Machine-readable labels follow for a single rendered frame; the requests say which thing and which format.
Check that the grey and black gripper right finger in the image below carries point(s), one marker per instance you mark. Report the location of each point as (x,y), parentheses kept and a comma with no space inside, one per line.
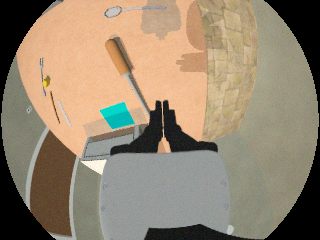
(178,140)

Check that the teal square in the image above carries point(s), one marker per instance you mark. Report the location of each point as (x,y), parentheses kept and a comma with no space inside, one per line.
(117,116)

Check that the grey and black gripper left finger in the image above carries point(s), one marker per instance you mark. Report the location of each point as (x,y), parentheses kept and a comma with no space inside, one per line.
(148,141)

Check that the grey spoon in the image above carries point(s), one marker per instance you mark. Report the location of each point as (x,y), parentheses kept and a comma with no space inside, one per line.
(112,11)

